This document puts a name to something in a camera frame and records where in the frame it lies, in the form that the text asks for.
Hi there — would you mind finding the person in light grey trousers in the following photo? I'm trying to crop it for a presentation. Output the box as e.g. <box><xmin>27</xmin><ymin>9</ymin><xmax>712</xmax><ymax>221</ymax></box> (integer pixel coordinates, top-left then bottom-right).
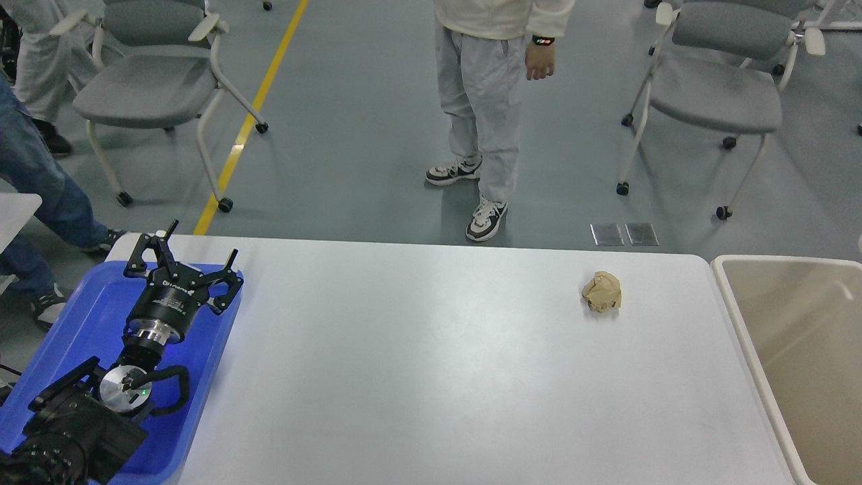
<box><xmin>426</xmin><ymin>1</ymin><xmax>574</xmax><ymax>242</ymax></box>

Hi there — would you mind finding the crumpled brown paper ball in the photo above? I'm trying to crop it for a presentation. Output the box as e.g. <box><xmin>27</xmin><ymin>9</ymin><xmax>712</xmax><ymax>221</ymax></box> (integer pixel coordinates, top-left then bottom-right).
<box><xmin>581</xmin><ymin>271</ymin><xmax>622</xmax><ymax>313</ymax></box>

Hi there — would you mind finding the grey chair left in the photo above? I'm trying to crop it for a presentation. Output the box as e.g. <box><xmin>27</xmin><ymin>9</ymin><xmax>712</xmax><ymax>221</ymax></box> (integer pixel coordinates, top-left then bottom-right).
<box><xmin>49</xmin><ymin>1</ymin><xmax>269</xmax><ymax>213</ymax></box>

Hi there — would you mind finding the person in blue jeans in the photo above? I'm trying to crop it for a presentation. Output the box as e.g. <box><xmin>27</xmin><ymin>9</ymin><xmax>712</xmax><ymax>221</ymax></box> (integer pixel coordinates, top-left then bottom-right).
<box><xmin>1</xmin><ymin>77</ymin><xmax>126</xmax><ymax>331</ymax></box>

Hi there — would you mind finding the grey chair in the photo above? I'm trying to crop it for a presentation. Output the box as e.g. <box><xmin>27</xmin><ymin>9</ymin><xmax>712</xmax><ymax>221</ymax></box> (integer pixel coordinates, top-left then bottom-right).
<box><xmin>616</xmin><ymin>1</ymin><xmax>825</xmax><ymax>196</ymax></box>
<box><xmin>49</xmin><ymin>1</ymin><xmax>269</xmax><ymax>213</ymax></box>

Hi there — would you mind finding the beige plastic bin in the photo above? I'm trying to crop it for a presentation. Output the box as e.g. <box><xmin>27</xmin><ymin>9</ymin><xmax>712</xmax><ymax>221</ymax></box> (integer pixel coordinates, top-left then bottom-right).
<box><xmin>711</xmin><ymin>255</ymin><xmax>861</xmax><ymax>484</ymax></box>

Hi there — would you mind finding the grey chair right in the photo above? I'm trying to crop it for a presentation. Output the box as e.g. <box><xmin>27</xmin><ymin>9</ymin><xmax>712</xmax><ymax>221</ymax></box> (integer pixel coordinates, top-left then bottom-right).
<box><xmin>616</xmin><ymin>1</ymin><xmax>825</xmax><ymax>196</ymax></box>

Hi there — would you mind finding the metal floor plate left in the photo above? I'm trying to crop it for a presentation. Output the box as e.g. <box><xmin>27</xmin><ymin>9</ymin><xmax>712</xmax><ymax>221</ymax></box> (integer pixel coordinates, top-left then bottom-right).
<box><xmin>590</xmin><ymin>223</ymin><xmax>625</xmax><ymax>247</ymax></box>

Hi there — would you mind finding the white side table corner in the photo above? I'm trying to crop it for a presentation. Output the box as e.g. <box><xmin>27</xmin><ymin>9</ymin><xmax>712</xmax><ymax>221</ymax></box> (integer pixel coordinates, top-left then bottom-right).
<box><xmin>1</xmin><ymin>193</ymin><xmax>42</xmax><ymax>252</ymax></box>

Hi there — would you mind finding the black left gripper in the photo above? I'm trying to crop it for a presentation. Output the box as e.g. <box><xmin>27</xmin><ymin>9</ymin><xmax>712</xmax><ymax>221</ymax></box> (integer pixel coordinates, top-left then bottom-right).
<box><xmin>123</xmin><ymin>219</ymin><xmax>244</xmax><ymax>344</ymax></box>

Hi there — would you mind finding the blue plastic tray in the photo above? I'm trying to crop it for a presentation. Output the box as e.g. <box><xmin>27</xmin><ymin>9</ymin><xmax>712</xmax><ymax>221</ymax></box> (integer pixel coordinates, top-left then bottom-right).
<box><xmin>1</xmin><ymin>261</ymin><xmax>241</xmax><ymax>484</ymax></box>

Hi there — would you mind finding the metal floor plate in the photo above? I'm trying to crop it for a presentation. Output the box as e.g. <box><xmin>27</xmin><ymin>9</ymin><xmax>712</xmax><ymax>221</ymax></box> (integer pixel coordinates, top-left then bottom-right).
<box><xmin>590</xmin><ymin>223</ymin><xmax>625</xmax><ymax>247</ymax></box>
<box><xmin>625</xmin><ymin>223</ymin><xmax>660</xmax><ymax>247</ymax></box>

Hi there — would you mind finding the metal floor plate right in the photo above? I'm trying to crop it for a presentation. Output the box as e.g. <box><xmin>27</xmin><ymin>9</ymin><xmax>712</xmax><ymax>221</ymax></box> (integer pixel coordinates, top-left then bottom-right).
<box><xmin>625</xmin><ymin>223</ymin><xmax>660</xmax><ymax>247</ymax></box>

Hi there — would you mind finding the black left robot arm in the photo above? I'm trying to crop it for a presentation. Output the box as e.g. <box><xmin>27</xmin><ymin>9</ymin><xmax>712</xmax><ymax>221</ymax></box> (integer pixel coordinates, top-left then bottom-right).
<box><xmin>2</xmin><ymin>229</ymin><xmax>245</xmax><ymax>484</ymax></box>

